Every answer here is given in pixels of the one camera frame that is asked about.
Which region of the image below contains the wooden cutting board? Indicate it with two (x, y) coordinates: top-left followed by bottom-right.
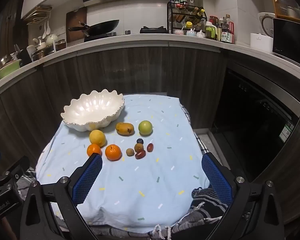
(66, 7), (87, 43)

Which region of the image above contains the black wok pan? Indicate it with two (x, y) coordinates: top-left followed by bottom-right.
(68, 20), (120, 36)

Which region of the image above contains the black oven appliance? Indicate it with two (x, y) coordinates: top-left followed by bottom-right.
(212, 66), (300, 182)

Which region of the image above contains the dark blueberry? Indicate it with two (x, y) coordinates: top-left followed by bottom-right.
(136, 138), (143, 144)

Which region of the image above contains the yellow lemon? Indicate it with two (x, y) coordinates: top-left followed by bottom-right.
(89, 129), (106, 147)

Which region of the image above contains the brown longan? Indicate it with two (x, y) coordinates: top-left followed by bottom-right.
(134, 143), (143, 153)
(126, 148), (135, 157)

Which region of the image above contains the green apple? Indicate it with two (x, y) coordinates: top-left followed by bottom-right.
(138, 120), (153, 136)

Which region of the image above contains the small orange tangerine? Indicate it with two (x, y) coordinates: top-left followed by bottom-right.
(87, 144), (102, 157)

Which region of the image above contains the black microwave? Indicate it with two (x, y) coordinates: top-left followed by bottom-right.
(273, 18), (300, 64)

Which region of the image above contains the green bowl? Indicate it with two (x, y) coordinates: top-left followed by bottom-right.
(0, 59), (21, 80)

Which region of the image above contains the light blue patterned cloth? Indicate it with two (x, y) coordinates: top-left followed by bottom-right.
(36, 94), (210, 233)

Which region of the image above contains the black spice rack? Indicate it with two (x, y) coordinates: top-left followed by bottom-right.
(167, 1), (207, 34)

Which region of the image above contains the yellow orange mango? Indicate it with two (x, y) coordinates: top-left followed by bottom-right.
(115, 122), (135, 135)

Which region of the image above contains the large orange tangerine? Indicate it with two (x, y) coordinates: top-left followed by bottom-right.
(105, 144), (122, 161)

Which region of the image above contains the large red grape tomato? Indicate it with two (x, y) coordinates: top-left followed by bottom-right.
(135, 150), (146, 159)

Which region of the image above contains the red label sauce bottle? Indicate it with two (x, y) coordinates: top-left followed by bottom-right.
(221, 14), (235, 44)

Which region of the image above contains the white teapot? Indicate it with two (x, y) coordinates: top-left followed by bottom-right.
(46, 34), (58, 47)

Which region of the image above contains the white scalloped ceramic bowl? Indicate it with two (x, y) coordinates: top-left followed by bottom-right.
(61, 89), (125, 132)

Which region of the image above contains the small red grape tomato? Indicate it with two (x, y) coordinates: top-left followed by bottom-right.
(147, 143), (154, 152)

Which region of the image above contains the white rice cooker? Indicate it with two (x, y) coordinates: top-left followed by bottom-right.
(257, 12), (276, 37)

